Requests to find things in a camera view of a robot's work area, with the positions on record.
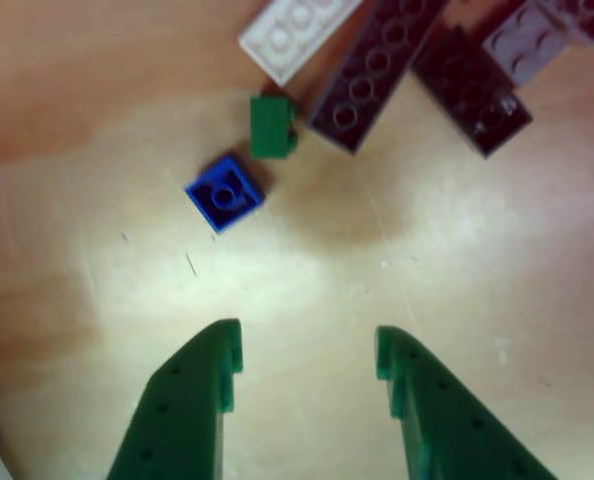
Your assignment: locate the small green lego brick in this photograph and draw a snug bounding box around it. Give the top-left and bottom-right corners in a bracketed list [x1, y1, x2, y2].
[249, 93, 299, 160]

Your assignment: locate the dark green two-by-four lego brick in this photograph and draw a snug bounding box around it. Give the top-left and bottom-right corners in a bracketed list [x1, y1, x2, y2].
[410, 23, 534, 160]

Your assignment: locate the light grey two-by-two lego brick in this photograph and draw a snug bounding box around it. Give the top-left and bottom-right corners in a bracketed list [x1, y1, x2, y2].
[480, 2, 586, 90]

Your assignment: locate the blue two-by-two lego brick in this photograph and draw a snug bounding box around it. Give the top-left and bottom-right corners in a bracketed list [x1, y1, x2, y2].
[183, 153, 267, 235]

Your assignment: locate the long white lego brick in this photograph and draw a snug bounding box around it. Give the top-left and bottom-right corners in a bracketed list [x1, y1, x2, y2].
[238, 0, 364, 87]

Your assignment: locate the long dark grey lego brick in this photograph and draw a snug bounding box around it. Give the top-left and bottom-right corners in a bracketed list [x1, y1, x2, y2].
[307, 0, 451, 155]

